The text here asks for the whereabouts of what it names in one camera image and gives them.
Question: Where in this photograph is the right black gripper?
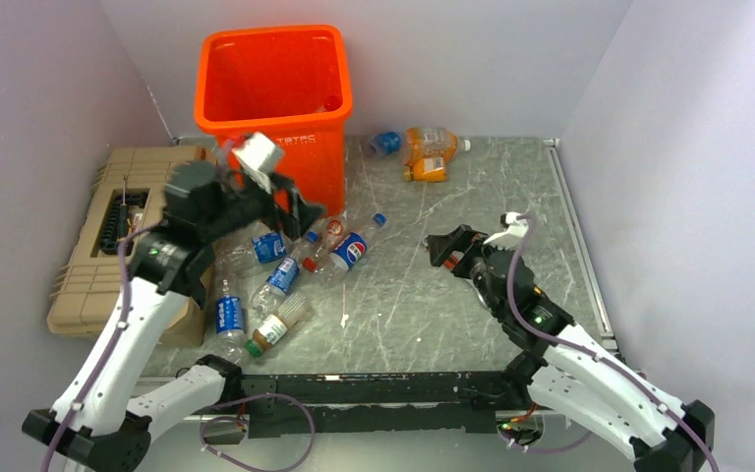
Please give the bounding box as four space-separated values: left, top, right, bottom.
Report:
427 223 514 318

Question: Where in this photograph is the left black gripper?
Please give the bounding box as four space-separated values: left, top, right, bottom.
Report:
198 168 326 244

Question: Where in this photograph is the red cap clear bottle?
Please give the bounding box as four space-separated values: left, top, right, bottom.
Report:
302 215 347 272

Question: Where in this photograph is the blue label bottle white cap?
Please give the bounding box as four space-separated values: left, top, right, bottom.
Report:
217 231 288 275

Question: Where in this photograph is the pepsi bottle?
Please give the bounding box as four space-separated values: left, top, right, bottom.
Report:
329 212 386 271

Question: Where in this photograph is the red label bottle corner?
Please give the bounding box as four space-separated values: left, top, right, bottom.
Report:
315 95 342 113

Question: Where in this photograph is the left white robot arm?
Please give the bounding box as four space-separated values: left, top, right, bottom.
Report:
22 160 323 471

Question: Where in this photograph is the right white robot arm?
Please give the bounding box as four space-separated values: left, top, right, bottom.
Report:
424 215 720 471

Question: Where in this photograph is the orange plastic bin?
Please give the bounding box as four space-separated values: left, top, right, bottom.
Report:
194 25 353 215

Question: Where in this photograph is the blue label water bottle middle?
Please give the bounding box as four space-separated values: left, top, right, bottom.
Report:
250 230 319 314

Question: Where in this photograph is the blue label water bottle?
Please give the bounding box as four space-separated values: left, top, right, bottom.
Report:
214 276 247 363
250 230 319 314

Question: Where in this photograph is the small orange bottle far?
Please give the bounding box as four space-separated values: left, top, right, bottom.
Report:
404 156 447 183

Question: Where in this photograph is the brown tea bottle green cap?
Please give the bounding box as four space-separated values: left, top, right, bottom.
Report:
244 292 311 358

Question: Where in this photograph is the large orange juice bottle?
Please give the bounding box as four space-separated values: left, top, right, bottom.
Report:
400 127 472 166

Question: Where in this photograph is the blue crushed bottle far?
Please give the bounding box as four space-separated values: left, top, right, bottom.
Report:
366 132 403 156

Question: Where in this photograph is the blue label water bottle left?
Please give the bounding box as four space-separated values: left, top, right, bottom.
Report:
214 276 247 363

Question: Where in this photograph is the tan tool case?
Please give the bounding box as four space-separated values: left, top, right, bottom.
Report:
47 146 214 339

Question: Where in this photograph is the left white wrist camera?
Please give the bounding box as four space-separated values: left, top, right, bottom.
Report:
230 132 284 194

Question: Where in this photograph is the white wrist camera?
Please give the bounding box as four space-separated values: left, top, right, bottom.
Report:
230 132 284 194
484 211 537 250

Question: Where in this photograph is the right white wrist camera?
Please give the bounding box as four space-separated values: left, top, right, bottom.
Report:
484 211 537 250

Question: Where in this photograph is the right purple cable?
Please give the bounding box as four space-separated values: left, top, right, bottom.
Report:
506 214 721 472

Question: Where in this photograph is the black base frame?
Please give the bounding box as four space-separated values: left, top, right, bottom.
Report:
175 368 549 439

